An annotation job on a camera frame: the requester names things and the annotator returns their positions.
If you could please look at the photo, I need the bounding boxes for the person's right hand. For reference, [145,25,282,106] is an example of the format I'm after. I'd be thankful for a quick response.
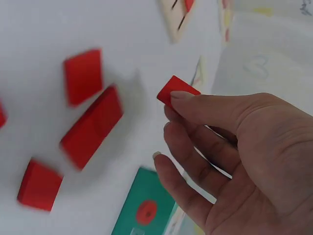
[152,90,313,235]

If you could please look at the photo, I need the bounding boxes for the small red wooden block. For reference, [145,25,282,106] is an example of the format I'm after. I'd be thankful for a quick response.
[156,75,201,114]

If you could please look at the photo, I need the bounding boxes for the pale printed card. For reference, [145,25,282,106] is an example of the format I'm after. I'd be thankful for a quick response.
[190,55,209,92]

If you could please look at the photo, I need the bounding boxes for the pale wooden puzzle board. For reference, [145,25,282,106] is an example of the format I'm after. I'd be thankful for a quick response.
[158,0,197,44]

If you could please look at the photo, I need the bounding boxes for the long red wooden block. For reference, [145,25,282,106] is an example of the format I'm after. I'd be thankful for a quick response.
[59,84,125,171]

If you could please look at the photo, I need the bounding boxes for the red piece in board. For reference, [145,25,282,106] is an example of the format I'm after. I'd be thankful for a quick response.
[183,0,196,13]

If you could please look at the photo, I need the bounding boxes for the red square wooden block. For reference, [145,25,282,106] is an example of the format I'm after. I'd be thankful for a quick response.
[63,48,104,108]

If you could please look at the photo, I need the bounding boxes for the green card with red ring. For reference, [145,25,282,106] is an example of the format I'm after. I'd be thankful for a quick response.
[111,166,177,235]

